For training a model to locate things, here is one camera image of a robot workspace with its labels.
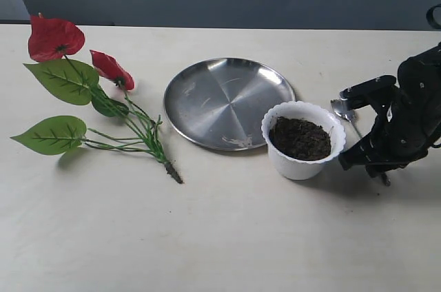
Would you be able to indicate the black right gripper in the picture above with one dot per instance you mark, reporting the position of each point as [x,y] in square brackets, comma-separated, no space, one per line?
[411,124]

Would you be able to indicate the small silver metal spoon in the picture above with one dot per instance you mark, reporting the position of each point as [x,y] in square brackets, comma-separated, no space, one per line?
[346,114]

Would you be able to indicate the artificial red anthurium flower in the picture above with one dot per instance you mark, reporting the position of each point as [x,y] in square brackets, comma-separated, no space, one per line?
[104,84]

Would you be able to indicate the white scalloped plastic pot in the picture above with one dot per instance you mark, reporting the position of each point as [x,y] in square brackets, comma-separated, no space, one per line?
[292,168]

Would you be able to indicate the dark soil in pot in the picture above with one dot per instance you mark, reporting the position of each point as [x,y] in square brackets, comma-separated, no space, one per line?
[300,139]

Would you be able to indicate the round stainless steel plate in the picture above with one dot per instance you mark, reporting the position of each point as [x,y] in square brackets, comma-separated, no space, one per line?
[219,103]

